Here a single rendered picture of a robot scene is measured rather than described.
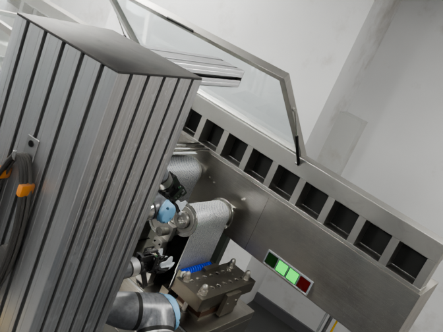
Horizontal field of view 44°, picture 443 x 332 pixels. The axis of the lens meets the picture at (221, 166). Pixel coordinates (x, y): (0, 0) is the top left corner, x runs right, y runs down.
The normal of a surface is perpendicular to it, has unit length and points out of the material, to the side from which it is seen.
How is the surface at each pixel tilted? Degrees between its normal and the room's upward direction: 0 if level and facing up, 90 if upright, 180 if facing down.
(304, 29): 90
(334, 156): 90
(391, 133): 90
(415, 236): 90
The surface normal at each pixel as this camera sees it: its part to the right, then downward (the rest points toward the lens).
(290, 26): -0.49, 0.09
